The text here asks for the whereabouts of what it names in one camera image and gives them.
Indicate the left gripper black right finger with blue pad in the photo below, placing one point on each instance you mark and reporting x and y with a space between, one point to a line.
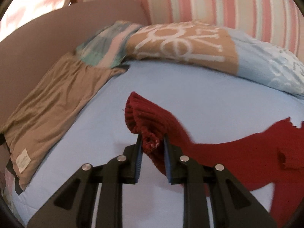
212 196

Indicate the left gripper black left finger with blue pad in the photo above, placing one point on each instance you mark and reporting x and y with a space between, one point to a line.
92 195

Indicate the red knit sweater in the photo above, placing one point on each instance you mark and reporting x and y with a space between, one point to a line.
272 156

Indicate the brown folded garment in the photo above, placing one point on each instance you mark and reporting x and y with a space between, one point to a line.
48 111

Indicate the light blue quilted bedspread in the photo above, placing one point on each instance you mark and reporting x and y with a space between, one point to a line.
212 106

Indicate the patterned brown blue pillow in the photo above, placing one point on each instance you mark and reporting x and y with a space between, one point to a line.
220 48

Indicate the pastel plaid folded cloth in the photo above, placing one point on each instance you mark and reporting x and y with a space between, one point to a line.
106 49

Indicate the brown padded headboard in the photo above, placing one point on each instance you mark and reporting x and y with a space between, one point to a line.
28 52

